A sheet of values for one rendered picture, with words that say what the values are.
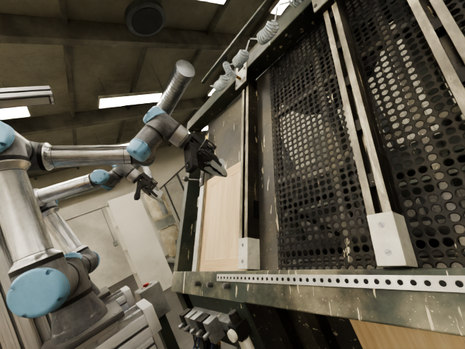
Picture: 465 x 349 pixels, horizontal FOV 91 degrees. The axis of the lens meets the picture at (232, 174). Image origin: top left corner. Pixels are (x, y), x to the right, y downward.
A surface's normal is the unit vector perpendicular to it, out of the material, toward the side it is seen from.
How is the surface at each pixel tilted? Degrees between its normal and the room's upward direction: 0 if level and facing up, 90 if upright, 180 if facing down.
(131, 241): 90
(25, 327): 90
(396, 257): 57
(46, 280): 97
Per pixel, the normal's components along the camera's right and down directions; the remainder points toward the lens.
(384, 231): -0.81, -0.27
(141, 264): 0.51, -0.29
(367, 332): -0.69, 0.26
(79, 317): 0.46, -0.58
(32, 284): 0.39, -0.10
